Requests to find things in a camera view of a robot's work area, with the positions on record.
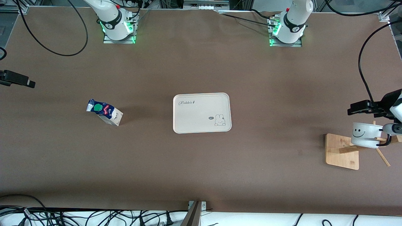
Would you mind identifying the white smiley cup black handle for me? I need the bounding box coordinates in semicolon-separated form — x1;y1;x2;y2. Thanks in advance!
351;122;392;149

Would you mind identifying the blue milk carton green cap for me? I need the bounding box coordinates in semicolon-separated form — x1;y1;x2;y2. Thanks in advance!
86;98;123;126

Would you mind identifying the wooden cup hanging rack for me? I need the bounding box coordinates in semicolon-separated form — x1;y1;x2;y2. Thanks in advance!
325;121;402;170

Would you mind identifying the beige rabbit print tray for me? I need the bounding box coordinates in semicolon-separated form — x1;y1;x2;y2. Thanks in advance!
173;93;232;134

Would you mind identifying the grey power strip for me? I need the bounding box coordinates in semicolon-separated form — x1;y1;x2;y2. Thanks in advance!
184;0;230;10

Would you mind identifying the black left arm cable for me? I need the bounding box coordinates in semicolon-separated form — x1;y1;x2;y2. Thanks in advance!
325;0;402;105

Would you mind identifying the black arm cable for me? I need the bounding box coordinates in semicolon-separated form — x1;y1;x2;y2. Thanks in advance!
11;0;88;57
325;0;402;105

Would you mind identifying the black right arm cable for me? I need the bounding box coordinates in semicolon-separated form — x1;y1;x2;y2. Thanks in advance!
11;0;88;57

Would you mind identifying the aluminium frame profile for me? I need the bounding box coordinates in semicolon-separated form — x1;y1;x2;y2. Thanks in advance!
0;5;29;13

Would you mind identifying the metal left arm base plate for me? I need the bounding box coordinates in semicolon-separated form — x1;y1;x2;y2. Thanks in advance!
269;19;302;47

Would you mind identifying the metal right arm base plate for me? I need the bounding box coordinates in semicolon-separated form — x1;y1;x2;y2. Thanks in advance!
104;13;136;44

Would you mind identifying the black arched cable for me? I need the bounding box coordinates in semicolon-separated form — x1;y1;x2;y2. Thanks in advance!
0;194;47;220

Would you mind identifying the short black table cable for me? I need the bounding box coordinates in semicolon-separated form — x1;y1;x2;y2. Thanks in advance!
251;9;272;20

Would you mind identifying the long black table cable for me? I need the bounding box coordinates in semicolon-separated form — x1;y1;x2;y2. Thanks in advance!
217;9;277;28

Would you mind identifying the tangle of black cables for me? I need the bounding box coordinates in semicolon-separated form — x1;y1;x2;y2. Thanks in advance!
0;206;189;226

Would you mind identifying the small metal bracket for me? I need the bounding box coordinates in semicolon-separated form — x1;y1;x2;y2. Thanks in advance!
188;201;207;211

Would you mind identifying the grey metal post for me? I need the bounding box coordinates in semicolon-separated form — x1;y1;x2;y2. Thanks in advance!
181;201;203;226

